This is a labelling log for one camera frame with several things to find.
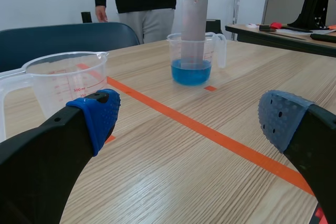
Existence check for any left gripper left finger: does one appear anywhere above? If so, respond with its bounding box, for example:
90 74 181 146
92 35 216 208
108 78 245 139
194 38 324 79
0 89 122 224

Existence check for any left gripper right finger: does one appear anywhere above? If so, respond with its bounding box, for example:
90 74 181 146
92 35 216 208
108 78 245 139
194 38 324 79
258 89 336 224

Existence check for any grey metal plate orange strip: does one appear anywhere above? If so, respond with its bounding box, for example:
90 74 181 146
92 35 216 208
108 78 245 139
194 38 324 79
182 0 209 69

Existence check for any person's hand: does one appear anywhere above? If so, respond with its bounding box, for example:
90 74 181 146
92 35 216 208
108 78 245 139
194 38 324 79
94 5 109 23

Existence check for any dark desk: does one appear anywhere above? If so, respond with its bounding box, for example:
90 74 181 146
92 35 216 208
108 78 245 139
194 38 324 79
225 23 336 58

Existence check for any toy brick block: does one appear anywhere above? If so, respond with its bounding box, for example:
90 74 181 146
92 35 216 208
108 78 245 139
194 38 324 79
309 207 329 224

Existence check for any empty clear plastic beaker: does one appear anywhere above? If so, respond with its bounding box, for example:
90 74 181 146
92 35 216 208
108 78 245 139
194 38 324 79
0 51 110 143

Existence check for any clear beaker with blue liquid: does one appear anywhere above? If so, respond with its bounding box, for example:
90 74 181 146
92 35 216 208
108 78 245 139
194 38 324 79
166 31 227 86

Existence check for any dark blue chair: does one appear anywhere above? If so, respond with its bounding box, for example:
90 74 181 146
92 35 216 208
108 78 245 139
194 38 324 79
0 22 141 72

